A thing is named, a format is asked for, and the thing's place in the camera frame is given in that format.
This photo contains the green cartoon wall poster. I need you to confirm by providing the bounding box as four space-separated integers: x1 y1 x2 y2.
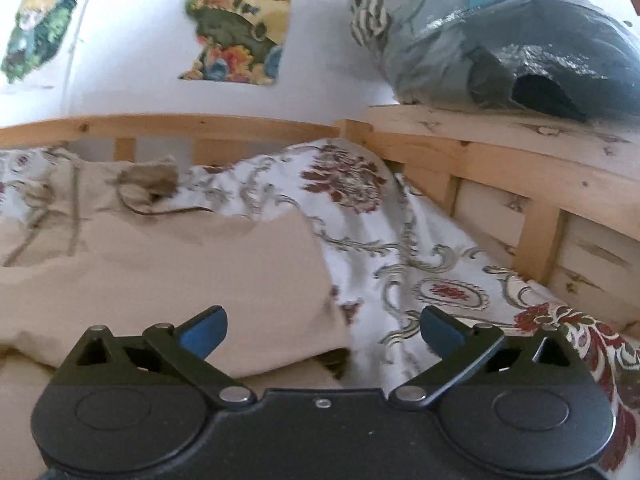
0 0 70 84

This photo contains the wooden bed frame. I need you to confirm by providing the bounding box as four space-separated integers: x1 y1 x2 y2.
0 105 640 332

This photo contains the clear bag of folded textiles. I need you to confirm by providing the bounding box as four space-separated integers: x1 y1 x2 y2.
311 0 640 124

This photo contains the beige garment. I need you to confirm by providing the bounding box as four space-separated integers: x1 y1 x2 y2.
0 149 353 395

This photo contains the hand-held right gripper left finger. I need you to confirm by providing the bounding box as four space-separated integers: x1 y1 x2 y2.
55 305 256 407

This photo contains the floral printed bed cover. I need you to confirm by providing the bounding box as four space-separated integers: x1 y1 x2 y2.
0 141 640 475

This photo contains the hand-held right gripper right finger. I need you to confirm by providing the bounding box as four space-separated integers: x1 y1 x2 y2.
389 305 587 407

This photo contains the yellow cartoon wall poster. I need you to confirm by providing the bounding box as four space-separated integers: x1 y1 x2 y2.
179 0 297 86

